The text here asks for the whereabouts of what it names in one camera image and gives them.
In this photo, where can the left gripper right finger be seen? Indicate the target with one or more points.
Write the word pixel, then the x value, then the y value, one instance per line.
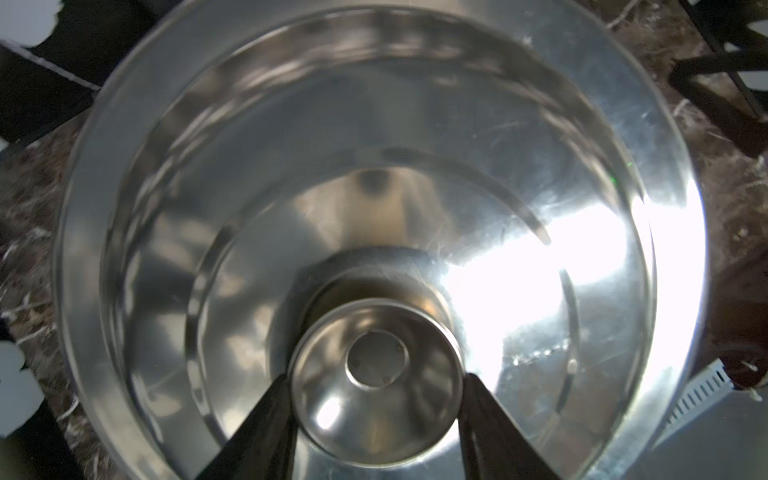
pixel 492 447

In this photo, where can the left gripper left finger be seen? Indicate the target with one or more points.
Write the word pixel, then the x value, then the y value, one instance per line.
pixel 264 445

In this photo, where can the stainless steel pot lid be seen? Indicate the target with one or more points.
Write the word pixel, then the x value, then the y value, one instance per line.
pixel 379 197

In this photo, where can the white perforated cable duct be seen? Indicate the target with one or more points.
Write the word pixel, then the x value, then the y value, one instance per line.
pixel 702 392

